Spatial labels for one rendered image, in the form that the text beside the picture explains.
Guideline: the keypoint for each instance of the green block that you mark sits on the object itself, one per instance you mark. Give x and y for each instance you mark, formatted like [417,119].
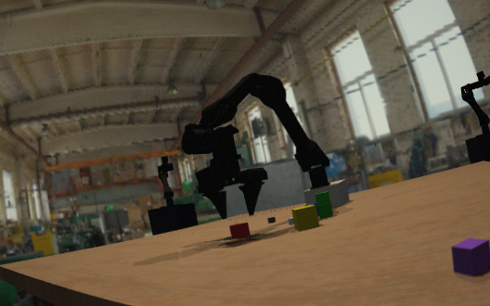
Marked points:
[322,199]
[325,211]

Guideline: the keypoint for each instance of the olive yellow cube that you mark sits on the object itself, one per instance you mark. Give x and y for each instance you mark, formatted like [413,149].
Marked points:
[305,217]

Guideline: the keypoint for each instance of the purple cube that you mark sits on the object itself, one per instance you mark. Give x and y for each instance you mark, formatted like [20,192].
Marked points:
[471,256]

